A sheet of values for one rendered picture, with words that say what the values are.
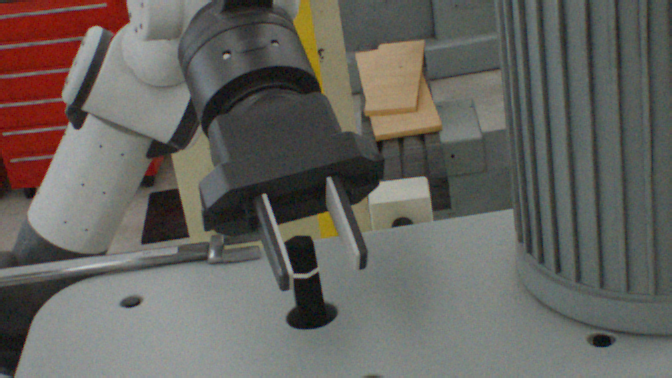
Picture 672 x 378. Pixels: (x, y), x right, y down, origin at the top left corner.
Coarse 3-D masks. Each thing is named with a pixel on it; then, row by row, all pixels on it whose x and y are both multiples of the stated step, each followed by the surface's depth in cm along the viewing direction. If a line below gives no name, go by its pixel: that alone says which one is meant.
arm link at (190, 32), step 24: (144, 0) 84; (168, 0) 85; (192, 0) 84; (216, 0) 84; (240, 0) 82; (264, 0) 82; (144, 24) 85; (168, 24) 86; (192, 24) 83; (216, 24) 82; (240, 24) 81; (288, 24) 84; (192, 48) 82
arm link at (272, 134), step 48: (240, 48) 80; (288, 48) 81; (192, 96) 83; (240, 96) 80; (288, 96) 80; (240, 144) 78; (288, 144) 78; (336, 144) 77; (240, 192) 76; (288, 192) 78
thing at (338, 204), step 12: (336, 180) 77; (348, 180) 78; (336, 192) 77; (348, 192) 78; (336, 204) 76; (348, 204) 76; (336, 216) 77; (348, 216) 76; (336, 228) 78; (348, 228) 75; (348, 240) 76; (360, 240) 75; (348, 252) 77; (360, 252) 75; (360, 264) 76
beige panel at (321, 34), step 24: (312, 0) 251; (336, 0) 251; (312, 24) 253; (336, 24) 254; (312, 48) 255; (336, 48) 256; (336, 72) 258; (336, 96) 261; (192, 168) 266; (192, 192) 268; (192, 216) 271; (312, 216) 273; (360, 216) 274; (192, 240) 274
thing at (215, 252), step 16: (224, 240) 95; (240, 240) 95; (256, 240) 95; (112, 256) 95; (128, 256) 94; (144, 256) 94; (160, 256) 94; (176, 256) 93; (192, 256) 93; (208, 256) 92; (224, 256) 92; (240, 256) 92; (256, 256) 92; (0, 272) 95; (16, 272) 95; (32, 272) 94; (48, 272) 94; (64, 272) 94; (80, 272) 94; (96, 272) 94
